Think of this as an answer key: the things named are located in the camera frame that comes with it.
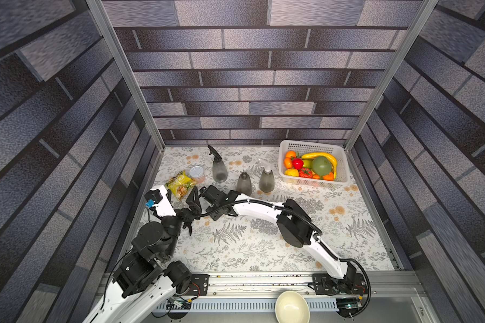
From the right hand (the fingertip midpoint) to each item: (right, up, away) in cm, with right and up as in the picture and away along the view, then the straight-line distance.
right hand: (212, 208), depth 94 cm
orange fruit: (+41, +27, +16) cm, 52 cm away
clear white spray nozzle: (+24, +21, -6) cm, 33 cm away
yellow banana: (+52, +26, +10) cm, 59 cm away
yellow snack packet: (-17, +11, +4) cm, 21 cm away
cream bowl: (+32, -30, -24) cm, 50 cm away
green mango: (+53, +20, +2) cm, 57 cm away
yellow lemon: (+40, +17, +7) cm, 44 cm away
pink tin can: (-9, +16, +7) cm, 20 cm away
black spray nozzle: (+3, +25, -2) cm, 25 cm away
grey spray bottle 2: (+3, +16, +10) cm, 19 cm away
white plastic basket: (+66, +18, +5) cm, 68 cm away
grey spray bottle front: (+27, +12, +7) cm, 30 cm away
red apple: (+43, +21, +7) cm, 48 cm away
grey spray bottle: (+15, +11, +1) cm, 19 cm away
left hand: (-3, +13, -32) cm, 35 cm away
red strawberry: (+47, +17, +7) cm, 50 cm away
